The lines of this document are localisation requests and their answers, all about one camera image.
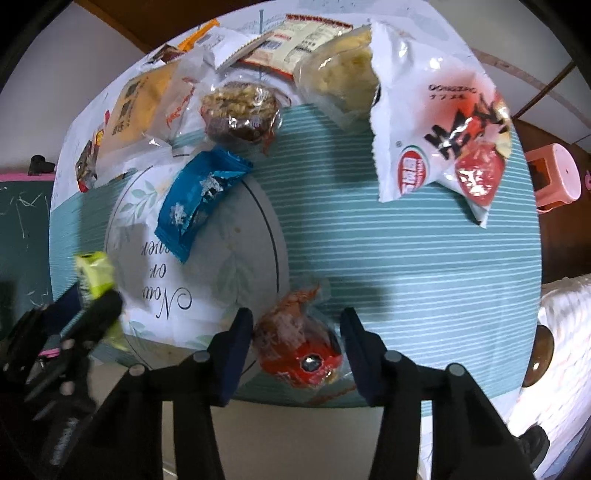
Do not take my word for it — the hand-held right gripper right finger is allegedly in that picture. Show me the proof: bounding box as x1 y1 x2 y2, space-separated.
339 307 536 480

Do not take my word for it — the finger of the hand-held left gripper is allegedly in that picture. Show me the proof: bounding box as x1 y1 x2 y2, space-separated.
60 290 125 352
4 281 78 372

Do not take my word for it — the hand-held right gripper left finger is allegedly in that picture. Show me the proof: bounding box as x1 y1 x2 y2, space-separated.
60 307 254 480

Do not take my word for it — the yellow-green snack packet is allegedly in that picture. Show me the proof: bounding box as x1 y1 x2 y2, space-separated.
75 251 129 350

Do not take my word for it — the red snack packet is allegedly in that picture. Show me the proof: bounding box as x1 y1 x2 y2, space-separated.
253 281 345 394

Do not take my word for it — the red-topped dark bar packet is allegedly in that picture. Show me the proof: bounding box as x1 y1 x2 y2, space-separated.
75 124 108 193

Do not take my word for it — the blue snack packet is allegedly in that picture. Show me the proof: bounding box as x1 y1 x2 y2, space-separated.
154 148 254 265

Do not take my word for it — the clear packet of yellow cake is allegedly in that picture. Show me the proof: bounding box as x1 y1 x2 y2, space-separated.
95 62 204 185

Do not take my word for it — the clear bag of yellow puffs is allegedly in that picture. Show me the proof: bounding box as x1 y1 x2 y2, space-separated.
293 25 382 133

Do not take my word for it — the black clip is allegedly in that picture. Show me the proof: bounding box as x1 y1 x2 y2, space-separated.
28 156 57 176

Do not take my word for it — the brown round wooden object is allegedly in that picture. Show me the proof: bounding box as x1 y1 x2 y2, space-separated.
523 324 556 387

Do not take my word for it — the black object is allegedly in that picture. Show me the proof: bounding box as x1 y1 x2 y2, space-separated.
515 425 551 472

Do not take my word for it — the clear pack of walnut dates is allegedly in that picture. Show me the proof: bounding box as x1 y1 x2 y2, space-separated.
201 80 283 156

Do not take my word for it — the large white and red chip bag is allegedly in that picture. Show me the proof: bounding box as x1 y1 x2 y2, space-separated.
369 21 514 229

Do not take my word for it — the pink plastic stool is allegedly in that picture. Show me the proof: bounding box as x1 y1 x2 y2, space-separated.
524 143 583 214

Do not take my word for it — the brown and white snack packet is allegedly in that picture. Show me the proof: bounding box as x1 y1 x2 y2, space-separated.
150 44 186 65

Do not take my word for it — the orange and white snack packet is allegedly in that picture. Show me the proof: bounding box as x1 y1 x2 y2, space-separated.
178 18 241 66

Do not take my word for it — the white serrated-edge packet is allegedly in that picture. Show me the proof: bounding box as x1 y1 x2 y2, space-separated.
216 36 279 71

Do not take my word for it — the beige labelled snack packet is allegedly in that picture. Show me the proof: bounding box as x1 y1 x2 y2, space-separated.
240 13 355 78

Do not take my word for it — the green chalkboard with pink frame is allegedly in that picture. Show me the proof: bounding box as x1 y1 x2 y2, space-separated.
0 171 57 319

